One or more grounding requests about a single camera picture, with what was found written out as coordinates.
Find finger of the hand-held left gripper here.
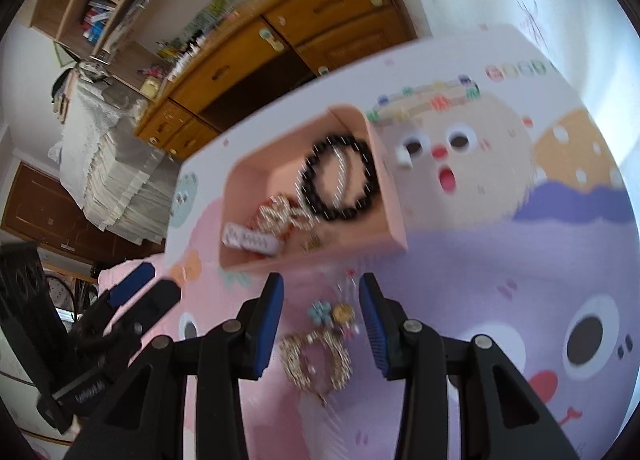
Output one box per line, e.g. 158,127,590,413
99,279,182,362
75,262,156,337

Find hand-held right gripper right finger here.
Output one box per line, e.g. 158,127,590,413
358,272,583,460

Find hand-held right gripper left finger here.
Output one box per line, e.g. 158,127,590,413
65,272,286,460

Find gold rhinestone bracelet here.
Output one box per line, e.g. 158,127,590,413
279,330,352,407

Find pink plastic tray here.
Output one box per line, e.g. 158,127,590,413
218,105,408,273

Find blue flower earring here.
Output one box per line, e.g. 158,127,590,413
307,302,334,326

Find white hair clip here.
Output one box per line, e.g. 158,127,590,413
221,222,281,257

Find brown wooden door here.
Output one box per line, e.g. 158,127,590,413
0,162,138,266

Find bed with white lace cover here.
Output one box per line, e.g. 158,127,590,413
47,67,183,246

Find cartoon printed mat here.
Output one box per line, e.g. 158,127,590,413
97,22,640,460

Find row of small bottles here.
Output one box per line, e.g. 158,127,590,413
157,15,241,82

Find wooden cabinet with drawers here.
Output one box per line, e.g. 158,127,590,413
134,0,417,161

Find red gold ornate bracelet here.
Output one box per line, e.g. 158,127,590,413
257,195,316,241

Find black bead bracelet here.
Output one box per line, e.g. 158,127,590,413
303,137,378,221

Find silver chain bracelet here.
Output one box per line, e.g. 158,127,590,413
295,147,351,226

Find colourful bead necklace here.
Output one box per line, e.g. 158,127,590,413
366,74,481,123

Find white wire rack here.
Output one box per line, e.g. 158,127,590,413
90,0,167,66

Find pastel bead bracelet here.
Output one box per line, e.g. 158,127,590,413
486,60,549,81

